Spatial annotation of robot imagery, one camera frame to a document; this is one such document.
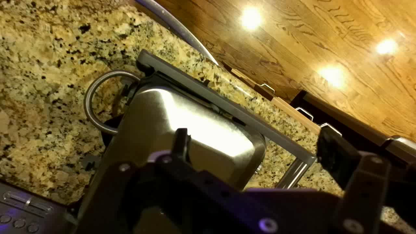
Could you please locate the stainless steel toaster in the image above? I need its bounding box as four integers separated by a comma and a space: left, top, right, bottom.
0, 178, 79, 234

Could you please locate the wooden drawer cabinet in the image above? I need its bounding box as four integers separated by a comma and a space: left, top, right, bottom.
223, 60, 346, 140

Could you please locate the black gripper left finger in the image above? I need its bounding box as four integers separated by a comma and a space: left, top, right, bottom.
82, 126, 284, 234

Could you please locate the grey coiled cord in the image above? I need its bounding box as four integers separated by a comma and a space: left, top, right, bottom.
82, 69, 144, 137

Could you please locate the curved steel dishwasher handle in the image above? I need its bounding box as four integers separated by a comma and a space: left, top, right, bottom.
134, 0, 222, 68

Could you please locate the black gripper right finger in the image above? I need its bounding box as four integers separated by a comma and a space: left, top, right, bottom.
315, 124, 416, 234

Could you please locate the stainless grill lid with handle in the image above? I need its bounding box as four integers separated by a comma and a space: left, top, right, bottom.
76, 48, 319, 234

